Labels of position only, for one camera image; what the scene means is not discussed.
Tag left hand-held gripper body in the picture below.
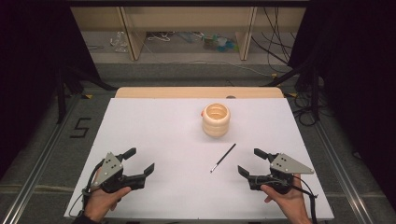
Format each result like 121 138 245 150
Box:
90 151 148 194

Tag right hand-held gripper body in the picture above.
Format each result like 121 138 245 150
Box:
247 152 316 195

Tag black pen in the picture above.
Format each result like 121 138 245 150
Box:
209 143 237 174

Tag cream ribbed pen holder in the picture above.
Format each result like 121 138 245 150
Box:
201 103 232 138

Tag person's left hand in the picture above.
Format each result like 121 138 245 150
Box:
83 183 133 223

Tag person's right hand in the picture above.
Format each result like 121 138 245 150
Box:
261 174 313 224

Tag white table sheet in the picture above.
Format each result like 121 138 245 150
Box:
64 97 334 221

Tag black stand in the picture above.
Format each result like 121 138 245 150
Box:
55 65 117 125
263 60 322 123

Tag wooden table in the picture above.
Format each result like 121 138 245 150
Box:
115 86 285 100

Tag clear plastic bag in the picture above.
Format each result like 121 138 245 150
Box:
109 31 130 53

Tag pile of colourful items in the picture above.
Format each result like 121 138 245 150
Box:
202 33 240 53

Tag wooden shelf unit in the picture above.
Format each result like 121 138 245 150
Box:
70 7 307 62

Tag left hand-held gripper cable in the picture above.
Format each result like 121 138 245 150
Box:
68 159 106 218

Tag hand-held gripper cable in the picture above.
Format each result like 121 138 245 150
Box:
68 159 106 218
291 175 319 224

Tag right hand-held gripper cable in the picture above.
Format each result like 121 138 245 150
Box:
291 175 319 224

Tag black cable bundle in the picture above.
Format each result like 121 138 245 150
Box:
289 88 329 127

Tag metal floor rail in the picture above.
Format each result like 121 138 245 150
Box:
311 119 376 224
0 92 80 224

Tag black hanging cables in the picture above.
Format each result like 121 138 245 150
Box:
250 7 312 86

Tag white cord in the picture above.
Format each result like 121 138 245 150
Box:
147 32 172 42

